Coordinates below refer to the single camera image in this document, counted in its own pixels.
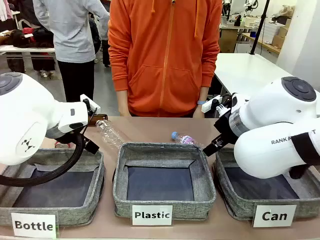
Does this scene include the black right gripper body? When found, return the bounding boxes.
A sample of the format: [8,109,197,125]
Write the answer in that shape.
[214,111,241,146]

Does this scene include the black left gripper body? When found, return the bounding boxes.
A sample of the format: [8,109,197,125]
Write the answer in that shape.
[47,126,87,151]

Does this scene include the large clear plastic bottle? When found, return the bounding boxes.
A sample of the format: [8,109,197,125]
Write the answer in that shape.
[95,119,126,151]

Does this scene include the small plastic bottle blue cap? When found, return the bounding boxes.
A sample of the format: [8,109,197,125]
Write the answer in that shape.
[170,130,206,149]

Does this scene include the person's right forearm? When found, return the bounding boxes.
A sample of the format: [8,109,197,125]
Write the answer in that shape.
[115,89,132,106]

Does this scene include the person's left forearm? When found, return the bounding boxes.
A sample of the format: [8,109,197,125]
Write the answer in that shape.
[197,86,210,102]

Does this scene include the grey fabric basket plastic label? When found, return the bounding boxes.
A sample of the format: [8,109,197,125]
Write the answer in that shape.
[112,141,217,222]

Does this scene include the grey fabric basket can label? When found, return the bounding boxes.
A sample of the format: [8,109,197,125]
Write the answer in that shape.
[212,146,320,222]

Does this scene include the grey fabric basket bottle label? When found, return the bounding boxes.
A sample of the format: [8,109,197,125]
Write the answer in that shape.
[0,147,106,227]

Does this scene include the white Can label card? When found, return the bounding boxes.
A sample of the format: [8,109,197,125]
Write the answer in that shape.
[252,204,298,229]

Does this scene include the person's left hand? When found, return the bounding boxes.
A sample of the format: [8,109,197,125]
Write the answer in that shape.
[193,104,206,118]

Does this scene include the person's right hand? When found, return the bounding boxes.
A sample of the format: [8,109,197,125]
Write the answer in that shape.
[119,103,133,118]

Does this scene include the large white table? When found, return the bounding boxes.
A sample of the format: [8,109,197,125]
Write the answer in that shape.
[213,52,301,118]

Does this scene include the white Plastic label card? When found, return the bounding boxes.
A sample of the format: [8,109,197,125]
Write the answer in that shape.
[131,204,174,227]

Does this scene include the person in orange hoodie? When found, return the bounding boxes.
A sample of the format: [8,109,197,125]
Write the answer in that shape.
[107,0,223,118]

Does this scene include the wooden workbench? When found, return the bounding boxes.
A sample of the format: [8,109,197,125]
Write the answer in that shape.
[241,32,281,55]

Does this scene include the white Bottle label card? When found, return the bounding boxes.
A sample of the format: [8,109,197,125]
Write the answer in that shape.
[10,211,59,239]

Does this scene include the white table with clothes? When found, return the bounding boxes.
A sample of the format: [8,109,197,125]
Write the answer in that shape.
[0,44,61,81]

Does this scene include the pile of dark clothes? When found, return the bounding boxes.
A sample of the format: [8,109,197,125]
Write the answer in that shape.
[0,26,55,49]

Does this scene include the stacked cardboard boxes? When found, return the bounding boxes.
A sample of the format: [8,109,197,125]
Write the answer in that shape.
[271,17,293,49]

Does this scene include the black tripod pole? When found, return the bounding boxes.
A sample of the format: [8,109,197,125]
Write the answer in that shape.
[249,0,271,56]

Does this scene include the person in grey shirt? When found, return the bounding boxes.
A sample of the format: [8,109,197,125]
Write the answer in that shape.
[32,0,111,103]

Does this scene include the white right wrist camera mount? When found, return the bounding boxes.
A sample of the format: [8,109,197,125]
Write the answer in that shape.
[201,95,227,116]

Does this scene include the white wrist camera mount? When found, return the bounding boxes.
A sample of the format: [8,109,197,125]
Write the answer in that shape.
[79,94,102,117]
[201,95,227,116]

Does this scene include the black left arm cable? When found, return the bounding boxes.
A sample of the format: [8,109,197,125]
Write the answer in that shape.
[0,107,99,187]

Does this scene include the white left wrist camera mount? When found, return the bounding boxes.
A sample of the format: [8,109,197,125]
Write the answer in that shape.
[79,94,102,117]

